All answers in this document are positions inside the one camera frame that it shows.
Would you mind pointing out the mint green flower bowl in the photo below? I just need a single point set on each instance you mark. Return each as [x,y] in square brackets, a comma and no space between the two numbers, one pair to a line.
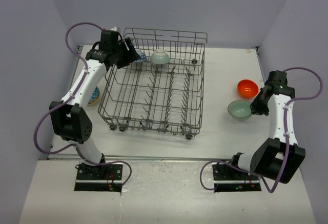
[240,110]

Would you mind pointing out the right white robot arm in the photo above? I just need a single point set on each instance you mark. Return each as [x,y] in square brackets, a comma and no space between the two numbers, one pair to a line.
[279,157]

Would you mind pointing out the orange bowl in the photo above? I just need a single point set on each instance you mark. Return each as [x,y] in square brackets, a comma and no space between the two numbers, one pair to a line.
[247,89]

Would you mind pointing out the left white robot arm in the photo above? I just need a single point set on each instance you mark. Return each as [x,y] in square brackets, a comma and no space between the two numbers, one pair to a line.
[69,118]

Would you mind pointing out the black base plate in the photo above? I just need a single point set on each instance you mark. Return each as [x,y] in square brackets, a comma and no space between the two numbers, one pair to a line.
[98,178]
[227,179]

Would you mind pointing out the grey wire dish rack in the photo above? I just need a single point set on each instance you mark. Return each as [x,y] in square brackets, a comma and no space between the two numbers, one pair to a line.
[165,98]

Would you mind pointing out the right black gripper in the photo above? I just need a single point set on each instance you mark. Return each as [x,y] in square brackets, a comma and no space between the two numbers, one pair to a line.
[255,108]

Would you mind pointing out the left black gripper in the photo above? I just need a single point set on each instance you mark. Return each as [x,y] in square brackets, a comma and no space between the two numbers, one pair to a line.
[131,55]

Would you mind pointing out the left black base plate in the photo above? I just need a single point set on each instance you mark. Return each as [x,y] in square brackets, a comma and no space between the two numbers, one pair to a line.
[98,178]

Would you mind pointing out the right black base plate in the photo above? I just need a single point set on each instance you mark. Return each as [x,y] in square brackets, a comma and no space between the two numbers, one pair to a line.
[227,179]

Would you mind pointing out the pale blue dotted bowl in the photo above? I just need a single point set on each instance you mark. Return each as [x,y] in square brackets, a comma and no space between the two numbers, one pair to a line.
[160,57]

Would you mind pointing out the blue zigzag patterned bowl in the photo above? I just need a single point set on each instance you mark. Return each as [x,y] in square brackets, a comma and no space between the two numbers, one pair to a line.
[142,57]

